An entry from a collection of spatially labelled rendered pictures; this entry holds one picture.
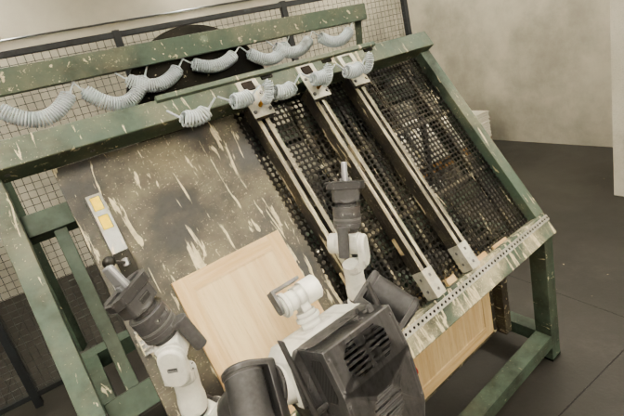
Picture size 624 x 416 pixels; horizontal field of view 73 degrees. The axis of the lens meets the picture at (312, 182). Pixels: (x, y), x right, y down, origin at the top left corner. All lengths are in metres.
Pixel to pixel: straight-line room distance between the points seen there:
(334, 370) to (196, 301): 0.72
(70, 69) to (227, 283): 1.14
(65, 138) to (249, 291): 0.80
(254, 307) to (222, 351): 0.18
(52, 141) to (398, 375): 1.26
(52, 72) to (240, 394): 1.54
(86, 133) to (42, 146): 0.14
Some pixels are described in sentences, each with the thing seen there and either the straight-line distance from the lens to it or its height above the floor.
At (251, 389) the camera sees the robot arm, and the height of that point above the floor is 1.34.
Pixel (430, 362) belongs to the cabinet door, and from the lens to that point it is 2.35.
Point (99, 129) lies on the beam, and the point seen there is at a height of 1.90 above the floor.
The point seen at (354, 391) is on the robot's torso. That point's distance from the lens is 0.96.
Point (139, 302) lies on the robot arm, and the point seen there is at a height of 1.55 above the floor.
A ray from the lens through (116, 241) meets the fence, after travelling 1.53.
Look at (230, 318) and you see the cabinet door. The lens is 1.54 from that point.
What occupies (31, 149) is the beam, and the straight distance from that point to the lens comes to 1.61.
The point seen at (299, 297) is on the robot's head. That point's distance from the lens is 1.09.
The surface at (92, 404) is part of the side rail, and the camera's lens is 1.46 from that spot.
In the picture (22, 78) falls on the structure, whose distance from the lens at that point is 2.08.
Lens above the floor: 1.99
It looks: 17 degrees down
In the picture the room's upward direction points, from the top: 14 degrees counter-clockwise
